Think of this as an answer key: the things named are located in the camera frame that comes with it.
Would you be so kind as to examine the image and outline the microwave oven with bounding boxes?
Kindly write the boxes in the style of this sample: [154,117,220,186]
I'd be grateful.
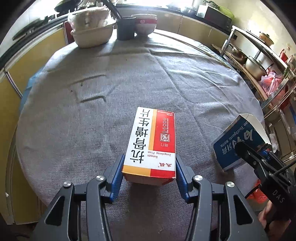
[197,5,232,30]

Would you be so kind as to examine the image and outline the orange white medicine box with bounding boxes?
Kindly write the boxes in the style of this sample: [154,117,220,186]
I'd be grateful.
[122,107,176,186]

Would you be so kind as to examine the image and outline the black chopstick holder cup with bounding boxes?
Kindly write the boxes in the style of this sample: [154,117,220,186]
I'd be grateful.
[101,0,137,41]

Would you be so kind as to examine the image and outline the white red bowl stack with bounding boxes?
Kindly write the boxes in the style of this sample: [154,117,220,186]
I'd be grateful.
[132,14,158,36]

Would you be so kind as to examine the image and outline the white stacked bowls with bag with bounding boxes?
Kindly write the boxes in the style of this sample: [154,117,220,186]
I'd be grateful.
[68,6,115,48]

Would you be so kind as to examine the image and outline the red plastic bag on rack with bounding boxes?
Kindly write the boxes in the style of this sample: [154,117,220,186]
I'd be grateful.
[259,71,283,97]

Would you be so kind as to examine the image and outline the metal storage rack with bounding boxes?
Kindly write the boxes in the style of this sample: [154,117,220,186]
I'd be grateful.
[211,26,295,163]

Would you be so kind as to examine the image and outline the red plastic trash basket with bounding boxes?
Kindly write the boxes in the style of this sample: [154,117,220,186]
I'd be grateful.
[246,179,268,204]

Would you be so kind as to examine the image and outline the long bamboo stick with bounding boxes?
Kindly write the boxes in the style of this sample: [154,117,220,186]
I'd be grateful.
[154,30,234,69]

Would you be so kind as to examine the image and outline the black wok with lid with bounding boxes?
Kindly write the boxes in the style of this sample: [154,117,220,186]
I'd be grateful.
[54,0,83,13]

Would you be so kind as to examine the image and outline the steel pot on rack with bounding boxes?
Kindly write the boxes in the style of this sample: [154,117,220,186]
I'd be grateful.
[245,56,267,81]

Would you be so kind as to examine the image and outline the yellow lower cabinets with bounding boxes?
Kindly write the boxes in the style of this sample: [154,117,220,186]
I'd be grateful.
[1,5,230,225]

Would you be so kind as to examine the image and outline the grey tablecloth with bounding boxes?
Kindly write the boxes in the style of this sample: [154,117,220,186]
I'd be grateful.
[16,34,264,240]

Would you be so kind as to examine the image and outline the blue toothpaste box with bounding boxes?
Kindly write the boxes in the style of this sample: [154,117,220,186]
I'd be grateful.
[212,113,271,171]

